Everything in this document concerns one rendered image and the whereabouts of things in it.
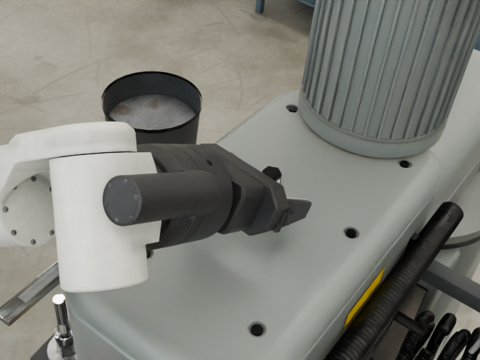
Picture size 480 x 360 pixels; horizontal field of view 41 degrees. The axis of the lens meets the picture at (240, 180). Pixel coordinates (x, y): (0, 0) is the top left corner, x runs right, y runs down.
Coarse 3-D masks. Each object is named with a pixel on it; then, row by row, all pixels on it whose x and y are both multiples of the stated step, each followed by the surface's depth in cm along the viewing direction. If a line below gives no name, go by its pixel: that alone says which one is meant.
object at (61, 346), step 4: (56, 340) 136; (72, 340) 137; (56, 344) 138; (60, 344) 137; (64, 344) 136; (68, 344) 137; (72, 344) 138; (60, 348) 138; (64, 348) 137; (68, 348) 138; (72, 348) 138; (60, 352) 139; (64, 352) 139; (68, 352) 139; (72, 352) 139; (64, 356) 140; (68, 356) 140
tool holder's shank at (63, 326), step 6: (60, 294) 130; (54, 300) 129; (60, 300) 129; (54, 306) 130; (60, 306) 129; (60, 312) 131; (66, 312) 133; (60, 318) 132; (66, 318) 133; (60, 324) 133; (66, 324) 134; (60, 330) 134; (66, 330) 135
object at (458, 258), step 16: (464, 192) 127; (464, 208) 123; (464, 224) 120; (448, 240) 118; (464, 240) 119; (448, 256) 118; (464, 256) 124; (464, 272) 126; (416, 288) 116; (432, 288) 114; (416, 304) 118; (432, 304) 119; (448, 304) 128; (400, 336) 126; (448, 336) 163; (384, 352) 132
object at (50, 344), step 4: (52, 336) 145; (48, 340) 144; (52, 340) 143; (44, 344) 143; (48, 344) 143; (52, 344) 142; (40, 348) 142; (44, 348) 142; (48, 348) 141; (52, 348) 141; (56, 348) 141; (36, 352) 142; (40, 352) 142; (44, 352) 142; (48, 352) 140; (52, 352) 140; (56, 352) 140; (32, 356) 141; (36, 356) 141; (40, 356) 141; (44, 356) 141; (48, 356) 141; (52, 356) 140; (56, 356) 140; (60, 356) 140; (72, 356) 140; (76, 356) 140
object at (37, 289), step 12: (48, 276) 62; (24, 288) 61; (36, 288) 61; (48, 288) 61; (12, 300) 60; (24, 300) 60; (36, 300) 60; (0, 312) 59; (12, 312) 59; (24, 312) 59
